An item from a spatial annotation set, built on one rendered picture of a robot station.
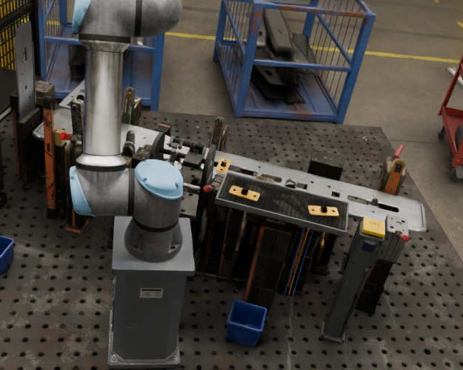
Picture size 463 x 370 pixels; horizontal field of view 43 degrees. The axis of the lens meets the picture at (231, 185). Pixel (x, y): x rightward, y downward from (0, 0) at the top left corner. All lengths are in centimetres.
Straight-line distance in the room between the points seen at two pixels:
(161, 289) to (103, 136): 43
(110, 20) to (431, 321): 146
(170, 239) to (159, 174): 18
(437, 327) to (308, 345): 48
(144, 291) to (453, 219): 274
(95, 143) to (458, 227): 291
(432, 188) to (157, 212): 300
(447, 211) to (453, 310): 184
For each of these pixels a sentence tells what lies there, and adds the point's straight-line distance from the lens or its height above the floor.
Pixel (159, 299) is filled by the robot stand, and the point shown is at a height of 98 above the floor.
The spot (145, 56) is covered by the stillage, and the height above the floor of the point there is 16.
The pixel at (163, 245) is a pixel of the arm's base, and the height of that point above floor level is 115.
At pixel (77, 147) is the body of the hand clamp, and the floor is 105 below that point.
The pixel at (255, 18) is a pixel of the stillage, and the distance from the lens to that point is 381.
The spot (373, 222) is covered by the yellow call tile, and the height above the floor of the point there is 116.
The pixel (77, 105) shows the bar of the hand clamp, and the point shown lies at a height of 121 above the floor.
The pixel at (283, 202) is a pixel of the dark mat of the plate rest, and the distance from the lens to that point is 167.
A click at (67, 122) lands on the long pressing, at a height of 100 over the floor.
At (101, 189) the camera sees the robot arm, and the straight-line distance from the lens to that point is 139.
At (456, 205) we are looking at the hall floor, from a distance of 414.
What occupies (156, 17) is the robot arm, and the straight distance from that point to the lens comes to 136.
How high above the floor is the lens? 215
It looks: 36 degrees down
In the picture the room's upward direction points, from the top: 11 degrees clockwise
